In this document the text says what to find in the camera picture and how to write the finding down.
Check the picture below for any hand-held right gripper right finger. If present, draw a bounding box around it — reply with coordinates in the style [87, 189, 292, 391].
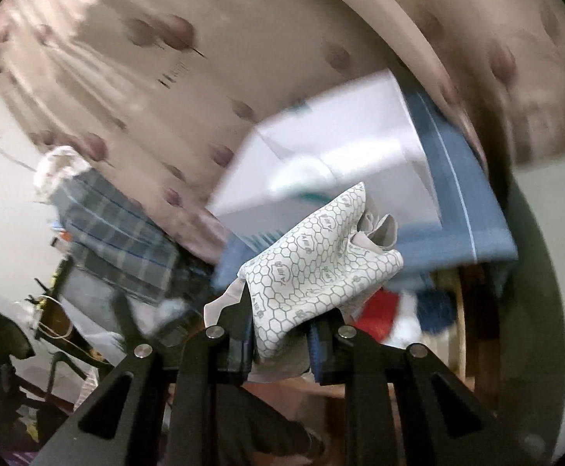
[306, 311, 555, 466]

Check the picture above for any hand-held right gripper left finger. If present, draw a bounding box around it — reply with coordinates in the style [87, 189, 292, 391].
[30, 291, 257, 466]

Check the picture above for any white hexagon print underwear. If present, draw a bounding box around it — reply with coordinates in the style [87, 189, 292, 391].
[203, 182, 404, 382]

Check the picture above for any wooden drawer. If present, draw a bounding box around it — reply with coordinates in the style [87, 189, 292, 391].
[350, 262, 499, 384]

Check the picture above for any white cardboard box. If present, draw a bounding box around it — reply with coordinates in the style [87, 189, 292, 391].
[207, 69, 443, 253]

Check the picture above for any red cloth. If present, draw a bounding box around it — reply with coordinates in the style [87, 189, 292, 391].
[354, 289, 400, 341]

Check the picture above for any small white cloth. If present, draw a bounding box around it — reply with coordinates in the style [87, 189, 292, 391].
[389, 294, 429, 346]

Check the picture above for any dark blue cloth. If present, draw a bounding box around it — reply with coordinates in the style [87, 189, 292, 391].
[417, 279, 459, 333]

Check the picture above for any grey plaid cloth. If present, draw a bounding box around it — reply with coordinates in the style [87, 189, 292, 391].
[52, 170, 215, 306]

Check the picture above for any white crumpled cloth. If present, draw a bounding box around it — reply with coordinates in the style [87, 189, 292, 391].
[34, 146, 92, 201]

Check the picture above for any blue checked tablecloth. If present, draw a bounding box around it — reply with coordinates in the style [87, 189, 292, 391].
[214, 90, 518, 292]

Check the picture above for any leaf print curtain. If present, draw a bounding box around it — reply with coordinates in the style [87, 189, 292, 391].
[0, 0, 565, 263]

